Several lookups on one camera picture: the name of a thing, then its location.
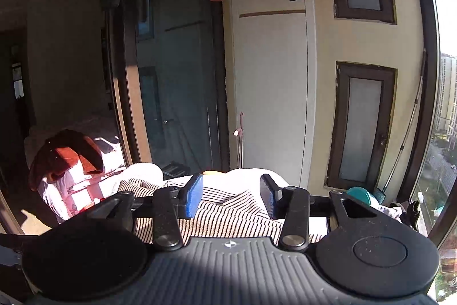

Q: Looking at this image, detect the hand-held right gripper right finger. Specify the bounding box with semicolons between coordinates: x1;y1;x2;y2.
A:
259;174;380;253

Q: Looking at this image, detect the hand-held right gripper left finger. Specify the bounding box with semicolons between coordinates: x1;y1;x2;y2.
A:
87;174;204;253

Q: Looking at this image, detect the black white striped garment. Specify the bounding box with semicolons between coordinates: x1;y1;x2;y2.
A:
119;178;329;246

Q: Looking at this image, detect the white cloth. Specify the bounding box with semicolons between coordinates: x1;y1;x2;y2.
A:
123;162;290;201

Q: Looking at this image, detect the teal plastic basin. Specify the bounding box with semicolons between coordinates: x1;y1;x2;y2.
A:
346;186;381;208

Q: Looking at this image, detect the pink white bedding pile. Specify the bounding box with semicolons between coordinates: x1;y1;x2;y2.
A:
23;115;130;224

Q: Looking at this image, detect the tall dark framed window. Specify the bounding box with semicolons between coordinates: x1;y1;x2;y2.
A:
324;61;398;190

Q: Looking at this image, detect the sliding glass door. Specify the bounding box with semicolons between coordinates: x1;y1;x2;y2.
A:
107;0;231;174

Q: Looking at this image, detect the rust red black garment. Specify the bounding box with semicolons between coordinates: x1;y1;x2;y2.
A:
29;129;105;191

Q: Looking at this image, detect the long metal pole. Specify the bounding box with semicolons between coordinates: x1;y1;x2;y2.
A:
384;49;428;192

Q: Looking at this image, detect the balcony window frame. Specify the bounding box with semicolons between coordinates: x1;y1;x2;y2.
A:
403;0;457;246

